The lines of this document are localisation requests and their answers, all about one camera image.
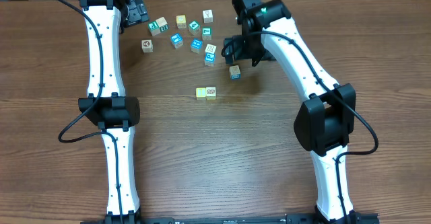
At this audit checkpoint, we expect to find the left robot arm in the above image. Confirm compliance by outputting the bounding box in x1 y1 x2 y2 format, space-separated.
78 0 149 223

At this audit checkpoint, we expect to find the white block red symbol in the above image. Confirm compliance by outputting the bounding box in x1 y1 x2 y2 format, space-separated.
141 40 154 53

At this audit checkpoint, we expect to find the white block yellow side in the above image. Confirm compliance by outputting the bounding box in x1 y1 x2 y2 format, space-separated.
205 87 216 100

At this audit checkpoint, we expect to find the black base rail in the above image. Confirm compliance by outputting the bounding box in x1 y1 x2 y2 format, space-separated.
81 213 380 224

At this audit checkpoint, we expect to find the yellow top block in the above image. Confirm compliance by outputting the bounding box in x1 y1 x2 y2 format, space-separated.
176 15 187 29

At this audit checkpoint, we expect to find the blue letter P block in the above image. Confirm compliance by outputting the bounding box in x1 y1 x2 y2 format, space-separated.
204 52 216 67

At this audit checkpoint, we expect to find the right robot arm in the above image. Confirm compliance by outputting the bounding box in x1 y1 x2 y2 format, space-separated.
222 0 360 223

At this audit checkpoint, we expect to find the blue block middle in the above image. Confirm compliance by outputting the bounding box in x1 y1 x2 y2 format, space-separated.
191 39 203 54

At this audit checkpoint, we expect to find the white block upper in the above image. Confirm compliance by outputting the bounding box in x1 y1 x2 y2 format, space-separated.
203 9 213 24

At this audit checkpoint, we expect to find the white block green side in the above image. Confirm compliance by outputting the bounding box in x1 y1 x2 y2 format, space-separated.
156 17 169 32

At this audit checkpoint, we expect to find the white patterned block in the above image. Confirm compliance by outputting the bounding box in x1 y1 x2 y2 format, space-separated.
205 44 217 54
229 65 241 80

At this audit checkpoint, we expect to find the blue block left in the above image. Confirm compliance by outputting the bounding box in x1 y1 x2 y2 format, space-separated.
170 33 183 48

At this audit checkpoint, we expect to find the green number four block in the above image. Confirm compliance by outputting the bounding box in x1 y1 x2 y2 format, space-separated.
188 20 201 36

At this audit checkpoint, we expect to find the green number seven block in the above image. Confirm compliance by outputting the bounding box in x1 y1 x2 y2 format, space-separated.
201 28 212 41

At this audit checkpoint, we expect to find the green wheelchair symbol block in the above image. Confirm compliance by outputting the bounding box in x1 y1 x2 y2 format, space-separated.
147 21 161 36

